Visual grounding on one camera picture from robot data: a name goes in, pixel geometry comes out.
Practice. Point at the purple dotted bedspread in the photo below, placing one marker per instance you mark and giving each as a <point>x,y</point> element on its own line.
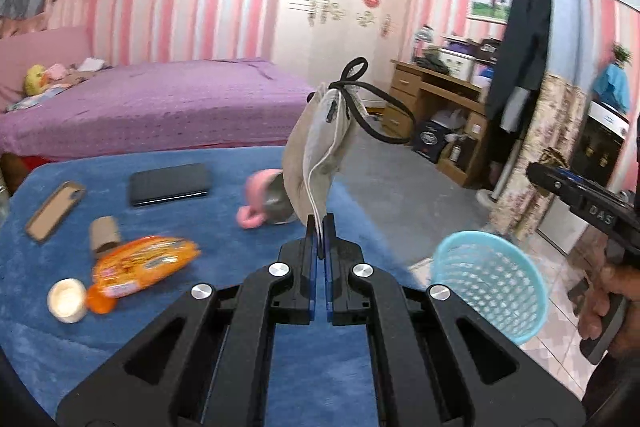
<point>150,107</point>

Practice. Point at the floral door curtain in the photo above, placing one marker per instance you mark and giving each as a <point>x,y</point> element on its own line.
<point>545,147</point>

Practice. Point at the blue water jug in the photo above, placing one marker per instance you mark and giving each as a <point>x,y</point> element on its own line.
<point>612,87</point>

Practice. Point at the pink satin curtain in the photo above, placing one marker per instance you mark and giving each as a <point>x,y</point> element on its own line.
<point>25,27</point>

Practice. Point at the small white fan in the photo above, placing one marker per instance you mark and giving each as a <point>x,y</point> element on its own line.
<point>447,119</point>

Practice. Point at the round cardboard tube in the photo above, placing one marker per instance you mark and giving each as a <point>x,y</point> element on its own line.
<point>102,232</point>

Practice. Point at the orange snack packet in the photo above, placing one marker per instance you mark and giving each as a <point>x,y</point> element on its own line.
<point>145,264</point>

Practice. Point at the purple bag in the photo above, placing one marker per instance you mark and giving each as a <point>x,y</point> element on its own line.
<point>457,43</point>

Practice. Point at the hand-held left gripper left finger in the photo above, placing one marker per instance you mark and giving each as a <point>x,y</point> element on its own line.
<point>312,302</point>

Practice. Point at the pink bed headboard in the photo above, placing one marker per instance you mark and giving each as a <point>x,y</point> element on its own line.
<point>45,52</point>

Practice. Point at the black phone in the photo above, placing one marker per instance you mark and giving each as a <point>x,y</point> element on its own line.
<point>170,184</point>

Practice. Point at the person's right hand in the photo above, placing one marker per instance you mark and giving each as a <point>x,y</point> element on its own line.
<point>595,312</point>

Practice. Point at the white storage box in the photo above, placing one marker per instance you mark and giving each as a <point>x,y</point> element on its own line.
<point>457,63</point>

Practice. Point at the light blue mesh basket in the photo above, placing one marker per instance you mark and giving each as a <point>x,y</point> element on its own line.
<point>520,322</point>

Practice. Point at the white floor fan stand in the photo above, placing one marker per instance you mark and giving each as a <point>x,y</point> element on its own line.
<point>487,198</point>

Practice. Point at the colourful patterned cloth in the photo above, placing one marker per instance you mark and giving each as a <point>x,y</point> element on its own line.
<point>35,99</point>

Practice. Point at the black and white water dispenser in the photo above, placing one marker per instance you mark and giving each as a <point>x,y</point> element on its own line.
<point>600,157</point>

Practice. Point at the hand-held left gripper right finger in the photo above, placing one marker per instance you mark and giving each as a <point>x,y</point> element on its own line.
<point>330,302</point>

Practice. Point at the dark hanging garment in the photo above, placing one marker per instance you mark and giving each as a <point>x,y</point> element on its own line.
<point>520,57</point>

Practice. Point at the cardboard box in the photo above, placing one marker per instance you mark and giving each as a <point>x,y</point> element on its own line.
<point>460,162</point>

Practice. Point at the wooden desk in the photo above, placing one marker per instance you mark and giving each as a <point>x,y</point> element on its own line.
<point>410,87</point>

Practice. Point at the pink mug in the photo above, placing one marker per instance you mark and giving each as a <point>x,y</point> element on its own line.
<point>255,192</point>

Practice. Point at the beige phone case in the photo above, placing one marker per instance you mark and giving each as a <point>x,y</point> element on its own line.
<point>52,212</point>

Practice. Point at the beige face mask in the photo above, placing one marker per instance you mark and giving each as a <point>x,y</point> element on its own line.
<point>310,142</point>

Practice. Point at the yellow duck plush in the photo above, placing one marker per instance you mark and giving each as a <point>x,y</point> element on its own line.
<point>36,79</point>

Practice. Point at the pink plush toy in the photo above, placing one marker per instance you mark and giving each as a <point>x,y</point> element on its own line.
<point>57,71</point>

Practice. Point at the desk lamp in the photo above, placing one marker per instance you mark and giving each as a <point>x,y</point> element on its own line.
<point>424,38</point>

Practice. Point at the white cloth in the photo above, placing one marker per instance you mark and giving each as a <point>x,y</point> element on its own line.
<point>91,64</point>

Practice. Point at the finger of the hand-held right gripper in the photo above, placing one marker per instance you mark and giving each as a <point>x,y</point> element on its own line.
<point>547,179</point>

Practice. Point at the couple wall photo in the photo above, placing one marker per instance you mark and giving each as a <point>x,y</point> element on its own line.
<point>487,2</point>

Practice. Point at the white wardrobe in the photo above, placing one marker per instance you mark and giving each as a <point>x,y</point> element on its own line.
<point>320,47</point>

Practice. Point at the dark green cloth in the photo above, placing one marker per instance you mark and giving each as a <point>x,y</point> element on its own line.
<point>434,63</point>

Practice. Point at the black shopping bag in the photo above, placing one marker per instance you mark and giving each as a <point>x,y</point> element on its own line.
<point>429,141</point>

